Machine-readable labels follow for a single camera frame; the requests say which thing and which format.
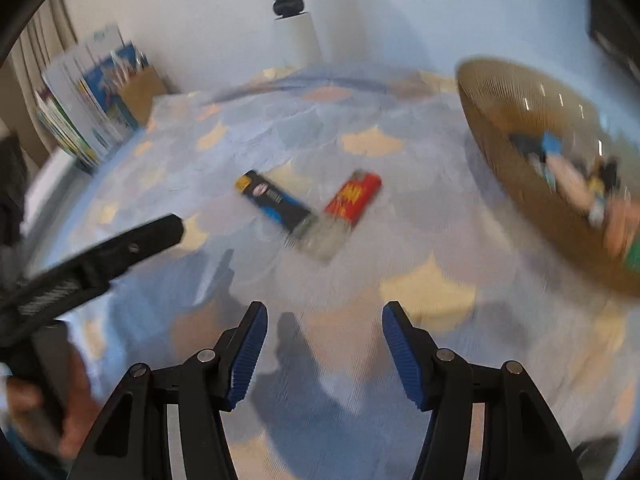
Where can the black lighter with blue print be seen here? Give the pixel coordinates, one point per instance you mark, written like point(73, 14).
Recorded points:
point(272, 197)

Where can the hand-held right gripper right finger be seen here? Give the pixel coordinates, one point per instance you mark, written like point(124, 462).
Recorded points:
point(405, 360)

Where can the amber glass bowl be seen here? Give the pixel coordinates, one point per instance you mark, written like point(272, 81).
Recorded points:
point(500, 125)

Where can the green item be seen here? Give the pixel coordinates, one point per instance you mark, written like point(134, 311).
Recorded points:
point(634, 257)

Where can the red lighter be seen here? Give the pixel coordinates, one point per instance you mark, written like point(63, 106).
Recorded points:
point(352, 197)

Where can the row of books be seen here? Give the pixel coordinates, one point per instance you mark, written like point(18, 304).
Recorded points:
point(80, 105)

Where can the pink item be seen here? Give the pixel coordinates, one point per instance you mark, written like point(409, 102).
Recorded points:
point(575, 185)

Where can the white desk lamp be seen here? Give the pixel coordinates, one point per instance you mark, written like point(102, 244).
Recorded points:
point(300, 35)

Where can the blue patterned mat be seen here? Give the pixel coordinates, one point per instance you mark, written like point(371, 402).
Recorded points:
point(300, 140)

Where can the clear lighter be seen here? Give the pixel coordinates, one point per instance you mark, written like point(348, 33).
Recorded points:
point(322, 240)

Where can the cardboard pen holder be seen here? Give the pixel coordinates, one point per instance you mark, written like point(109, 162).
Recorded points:
point(142, 97)

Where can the beige curtain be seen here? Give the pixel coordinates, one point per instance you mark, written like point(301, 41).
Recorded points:
point(30, 60)

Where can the person's left hand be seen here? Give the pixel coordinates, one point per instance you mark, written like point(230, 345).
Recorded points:
point(80, 405)

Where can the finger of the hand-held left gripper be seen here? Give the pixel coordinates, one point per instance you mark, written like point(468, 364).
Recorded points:
point(145, 245)

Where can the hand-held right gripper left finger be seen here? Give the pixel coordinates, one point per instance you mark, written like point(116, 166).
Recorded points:
point(247, 360)

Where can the small black item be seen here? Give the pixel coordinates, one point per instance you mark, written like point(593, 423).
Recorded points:
point(607, 170)

